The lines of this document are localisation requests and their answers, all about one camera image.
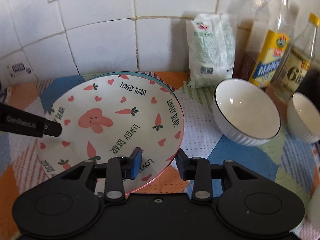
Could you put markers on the white bowl black rim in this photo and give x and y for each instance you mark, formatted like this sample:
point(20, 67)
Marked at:
point(309, 227)

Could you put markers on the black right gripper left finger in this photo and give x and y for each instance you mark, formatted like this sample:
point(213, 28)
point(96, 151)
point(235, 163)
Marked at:
point(119, 169)

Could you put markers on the white ribbed bowl large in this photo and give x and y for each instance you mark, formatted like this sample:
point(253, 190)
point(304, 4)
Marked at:
point(244, 113)

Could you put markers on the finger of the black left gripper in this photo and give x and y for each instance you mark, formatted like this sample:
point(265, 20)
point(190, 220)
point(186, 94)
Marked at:
point(52, 128)

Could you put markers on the white green food bag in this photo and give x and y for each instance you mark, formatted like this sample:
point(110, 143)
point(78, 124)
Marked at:
point(212, 42)

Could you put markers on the yellow label oil bottle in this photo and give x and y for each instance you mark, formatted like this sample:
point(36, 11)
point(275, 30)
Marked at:
point(269, 38)

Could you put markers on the brown sauce bottle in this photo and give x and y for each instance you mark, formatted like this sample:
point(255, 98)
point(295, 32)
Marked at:
point(245, 11)

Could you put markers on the pink rabbit carrot plate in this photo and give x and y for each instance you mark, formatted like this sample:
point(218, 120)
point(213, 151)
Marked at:
point(109, 117)

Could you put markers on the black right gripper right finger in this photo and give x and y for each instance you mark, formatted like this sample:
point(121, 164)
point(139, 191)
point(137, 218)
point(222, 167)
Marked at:
point(198, 170)

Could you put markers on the vinegar bottle yellow cap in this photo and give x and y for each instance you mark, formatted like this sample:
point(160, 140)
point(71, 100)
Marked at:
point(296, 61)

